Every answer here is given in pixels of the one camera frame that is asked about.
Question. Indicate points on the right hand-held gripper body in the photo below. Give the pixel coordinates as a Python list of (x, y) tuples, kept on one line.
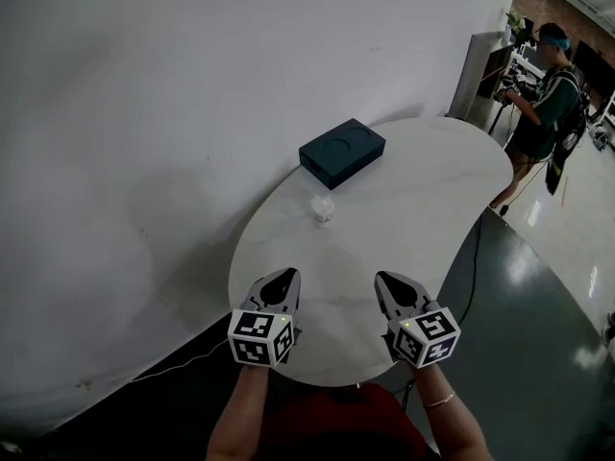
[(427, 336)]

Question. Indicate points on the potted green plant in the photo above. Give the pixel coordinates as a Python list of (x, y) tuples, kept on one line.
[(514, 23)]

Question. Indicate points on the person's left forearm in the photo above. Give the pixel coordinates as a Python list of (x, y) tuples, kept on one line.
[(240, 416)]

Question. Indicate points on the person's right forearm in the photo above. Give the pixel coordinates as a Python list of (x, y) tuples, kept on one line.
[(451, 430)]

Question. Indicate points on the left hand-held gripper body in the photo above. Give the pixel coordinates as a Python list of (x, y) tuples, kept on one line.
[(262, 336)]

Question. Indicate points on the dark teal rectangular box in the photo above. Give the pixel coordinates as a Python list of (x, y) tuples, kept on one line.
[(342, 154)]

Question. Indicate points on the grey open shelf cabinet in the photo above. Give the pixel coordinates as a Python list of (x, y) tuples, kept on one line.
[(475, 80)]

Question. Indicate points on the person's red clothing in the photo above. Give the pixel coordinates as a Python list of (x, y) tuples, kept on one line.
[(336, 425)]

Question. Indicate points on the black monitor screen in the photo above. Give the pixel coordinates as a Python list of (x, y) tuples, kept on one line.
[(593, 70)]

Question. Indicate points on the clear white cotton swab container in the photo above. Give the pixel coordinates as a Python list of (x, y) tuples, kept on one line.
[(322, 209)]

